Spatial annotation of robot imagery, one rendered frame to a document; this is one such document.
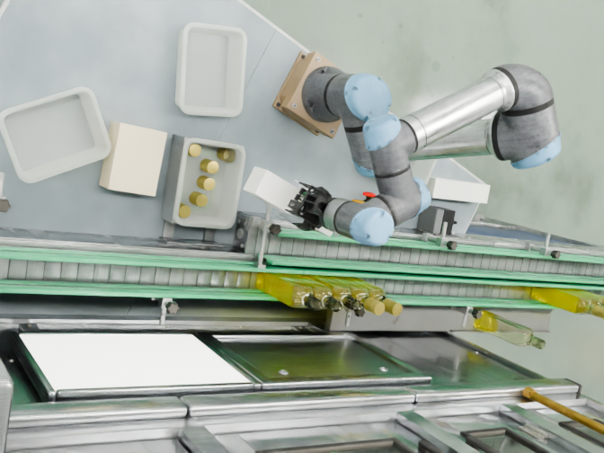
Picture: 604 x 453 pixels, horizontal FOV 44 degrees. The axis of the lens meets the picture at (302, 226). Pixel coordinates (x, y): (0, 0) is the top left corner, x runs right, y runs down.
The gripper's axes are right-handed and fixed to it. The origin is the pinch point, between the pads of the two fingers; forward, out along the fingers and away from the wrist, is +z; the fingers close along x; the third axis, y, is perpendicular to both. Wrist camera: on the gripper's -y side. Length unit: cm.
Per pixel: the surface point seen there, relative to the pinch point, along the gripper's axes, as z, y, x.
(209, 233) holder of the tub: 33.3, -0.7, 15.2
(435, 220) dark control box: 26, -65, -20
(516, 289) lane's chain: 21, -108, -15
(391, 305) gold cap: -6.1, -35.5, 10.8
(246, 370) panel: -15.3, 1.4, 38.1
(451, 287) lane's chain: 21, -80, -4
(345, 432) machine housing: -38, -11, 39
